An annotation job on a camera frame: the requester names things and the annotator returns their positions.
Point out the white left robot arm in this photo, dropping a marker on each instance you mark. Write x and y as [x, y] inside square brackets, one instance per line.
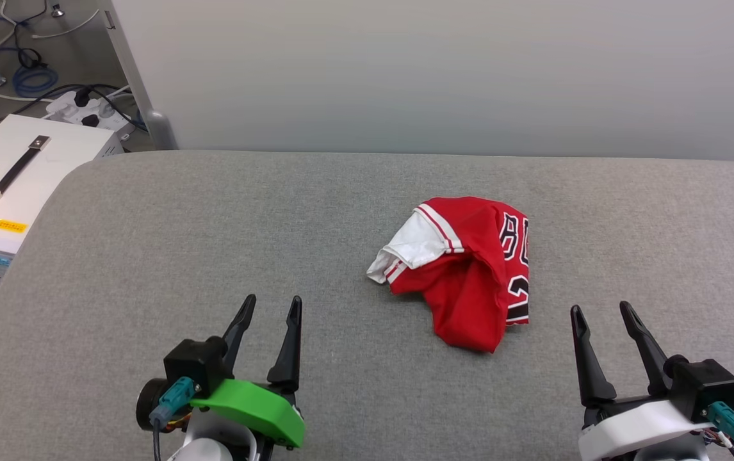
[213, 438]

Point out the yellow warning label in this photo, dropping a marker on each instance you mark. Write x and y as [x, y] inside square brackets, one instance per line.
[11, 226]

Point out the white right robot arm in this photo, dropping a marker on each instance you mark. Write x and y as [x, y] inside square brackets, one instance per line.
[668, 451]

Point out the thin grey leg with foot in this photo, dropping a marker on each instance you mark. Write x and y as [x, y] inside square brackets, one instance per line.
[55, 8]

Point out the white power strip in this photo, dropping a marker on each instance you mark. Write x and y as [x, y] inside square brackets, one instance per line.
[69, 109]

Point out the red and white jersey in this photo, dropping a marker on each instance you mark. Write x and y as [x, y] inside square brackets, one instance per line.
[469, 275]

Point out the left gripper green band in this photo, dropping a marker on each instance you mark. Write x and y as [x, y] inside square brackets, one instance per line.
[258, 406]

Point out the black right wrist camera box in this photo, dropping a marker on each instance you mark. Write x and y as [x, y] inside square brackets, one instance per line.
[703, 384]

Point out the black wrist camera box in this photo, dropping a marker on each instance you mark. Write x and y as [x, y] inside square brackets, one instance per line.
[195, 362]
[703, 384]

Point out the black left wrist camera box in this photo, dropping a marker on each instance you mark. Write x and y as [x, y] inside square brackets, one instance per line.
[195, 362]

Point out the white instrument box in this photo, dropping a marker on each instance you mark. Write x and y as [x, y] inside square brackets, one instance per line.
[66, 147]

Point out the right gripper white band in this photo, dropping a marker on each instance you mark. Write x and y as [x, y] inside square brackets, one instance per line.
[642, 426]

